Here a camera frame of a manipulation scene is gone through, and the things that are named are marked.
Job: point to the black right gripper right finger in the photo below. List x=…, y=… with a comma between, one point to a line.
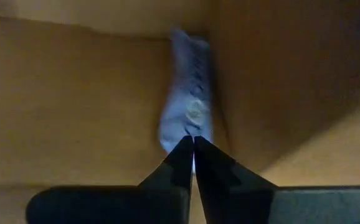
x=230, y=193

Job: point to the light blue mesh bag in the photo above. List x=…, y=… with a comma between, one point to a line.
x=187, y=93

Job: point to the brown ULINE cardboard box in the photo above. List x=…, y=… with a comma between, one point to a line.
x=74, y=93

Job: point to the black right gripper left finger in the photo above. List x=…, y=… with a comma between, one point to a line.
x=167, y=193

